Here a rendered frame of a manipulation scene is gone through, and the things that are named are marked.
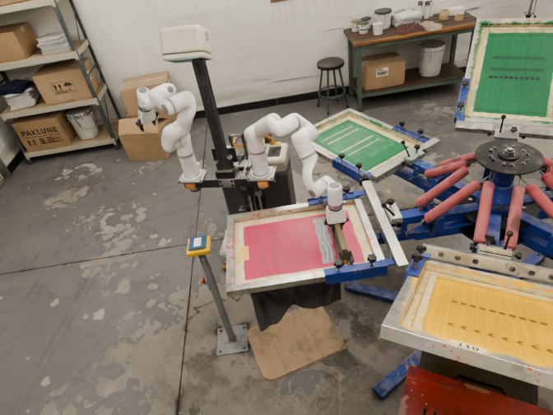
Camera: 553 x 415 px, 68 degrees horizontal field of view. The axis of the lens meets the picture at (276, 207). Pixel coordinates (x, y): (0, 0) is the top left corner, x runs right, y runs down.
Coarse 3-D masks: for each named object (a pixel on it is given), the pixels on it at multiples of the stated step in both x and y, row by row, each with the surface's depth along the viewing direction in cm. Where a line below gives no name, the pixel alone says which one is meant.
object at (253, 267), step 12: (312, 240) 222; (348, 240) 218; (252, 252) 221; (312, 252) 215; (336, 252) 213; (360, 252) 210; (252, 264) 214; (300, 264) 210; (312, 264) 209; (324, 264) 207; (252, 276) 208; (264, 276) 207
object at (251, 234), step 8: (312, 216) 238; (320, 216) 237; (264, 224) 238; (272, 224) 237; (280, 224) 236; (288, 224) 235; (296, 224) 234; (312, 224) 232; (344, 224) 228; (352, 224) 228; (248, 232) 234; (256, 232) 233; (312, 232) 227; (344, 232) 223; (352, 232) 222; (248, 240) 229; (256, 240) 228; (256, 248) 223
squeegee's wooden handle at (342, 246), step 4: (336, 224) 214; (336, 228) 212; (340, 228) 211; (336, 232) 211; (340, 232) 209; (336, 236) 214; (340, 236) 206; (340, 240) 204; (344, 240) 204; (340, 244) 203; (344, 244) 202; (340, 248) 204; (344, 248) 200; (340, 252) 207; (344, 252) 200; (344, 256) 202
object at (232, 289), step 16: (272, 208) 242; (288, 208) 240; (304, 208) 240; (320, 208) 241; (368, 224) 221; (368, 240) 215; (320, 272) 199; (240, 288) 198; (256, 288) 198; (272, 288) 199
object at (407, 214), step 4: (416, 208) 217; (404, 212) 216; (408, 212) 216; (412, 212) 215; (416, 212) 215; (420, 212) 215; (404, 216) 214; (408, 216) 214; (412, 216) 213; (416, 216) 213; (420, 216) 213; (388, 220) 214; (404, 220) 214; (408, 220) 214; (412, 220) 215; (416, 220) 215; (420, 220) 215; (392, 224) 215
